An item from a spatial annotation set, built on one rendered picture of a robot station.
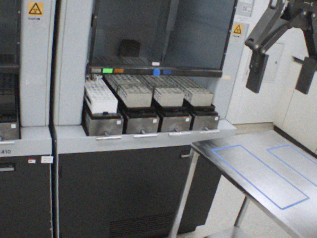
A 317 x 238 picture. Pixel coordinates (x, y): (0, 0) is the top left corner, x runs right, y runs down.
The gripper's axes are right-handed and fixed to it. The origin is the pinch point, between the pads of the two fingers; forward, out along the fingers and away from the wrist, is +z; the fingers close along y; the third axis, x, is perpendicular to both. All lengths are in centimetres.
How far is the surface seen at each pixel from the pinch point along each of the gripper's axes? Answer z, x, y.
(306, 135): 101, 137, 218
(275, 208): 38.0, 4.2, 20.2
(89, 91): 34, 80, -14
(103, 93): 34, 78, -9
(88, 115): 40, 70, -17
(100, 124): 42, 66, -13
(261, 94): 78, 186, 189
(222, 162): 38, 30, 18
